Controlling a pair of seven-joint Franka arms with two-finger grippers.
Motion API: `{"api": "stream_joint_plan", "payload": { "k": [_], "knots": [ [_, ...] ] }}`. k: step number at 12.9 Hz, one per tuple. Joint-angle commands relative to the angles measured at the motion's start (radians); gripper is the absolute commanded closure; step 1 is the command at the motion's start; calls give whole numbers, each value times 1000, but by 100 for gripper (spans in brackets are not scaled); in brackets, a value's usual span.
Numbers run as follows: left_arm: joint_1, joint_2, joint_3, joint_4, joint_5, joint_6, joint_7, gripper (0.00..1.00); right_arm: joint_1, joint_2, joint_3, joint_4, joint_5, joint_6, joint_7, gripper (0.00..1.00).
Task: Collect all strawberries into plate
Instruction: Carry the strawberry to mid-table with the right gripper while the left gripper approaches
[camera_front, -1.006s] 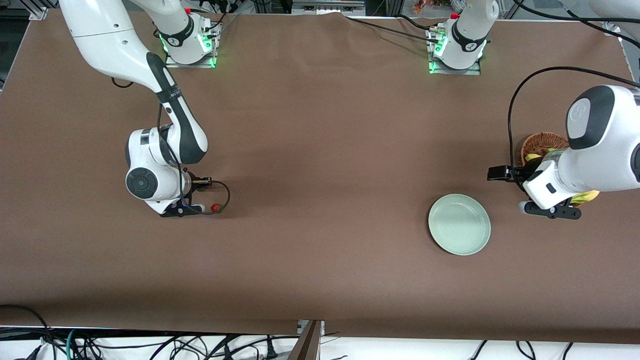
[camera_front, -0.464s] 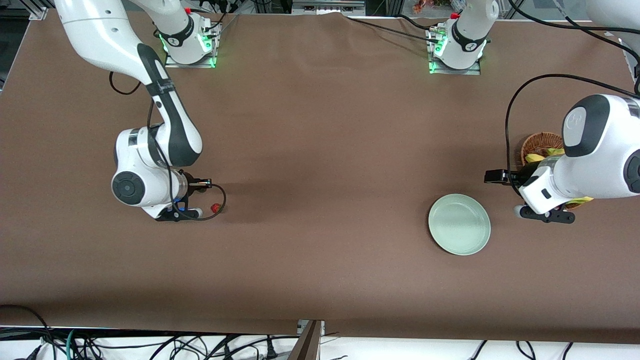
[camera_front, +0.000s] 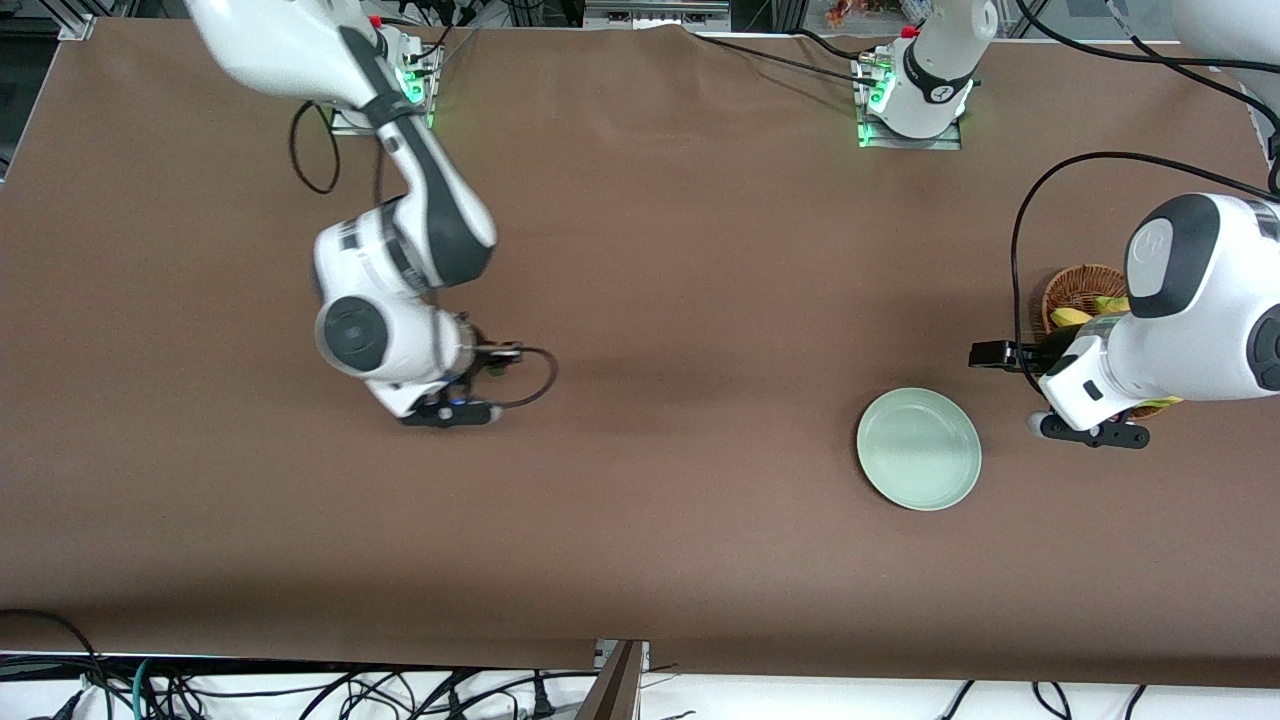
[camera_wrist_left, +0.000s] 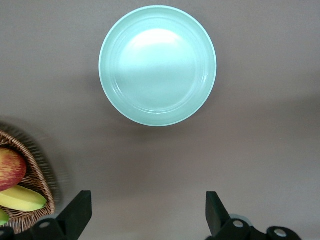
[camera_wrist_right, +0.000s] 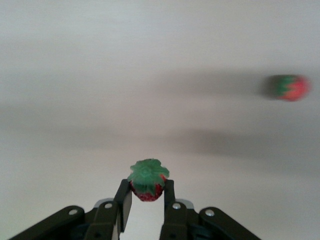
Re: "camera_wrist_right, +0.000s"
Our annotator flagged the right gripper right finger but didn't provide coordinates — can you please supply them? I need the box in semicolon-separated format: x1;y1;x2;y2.
159;179;201;240

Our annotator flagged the table cover cloth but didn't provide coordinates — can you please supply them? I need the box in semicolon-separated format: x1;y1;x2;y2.
0;0;320;240

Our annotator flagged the red toy strawberry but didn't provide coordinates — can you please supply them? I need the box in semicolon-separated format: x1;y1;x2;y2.
264;74;312;102
128;157;170;203

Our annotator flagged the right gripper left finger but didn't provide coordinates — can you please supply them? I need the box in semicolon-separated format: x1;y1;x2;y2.
84;178;133;240

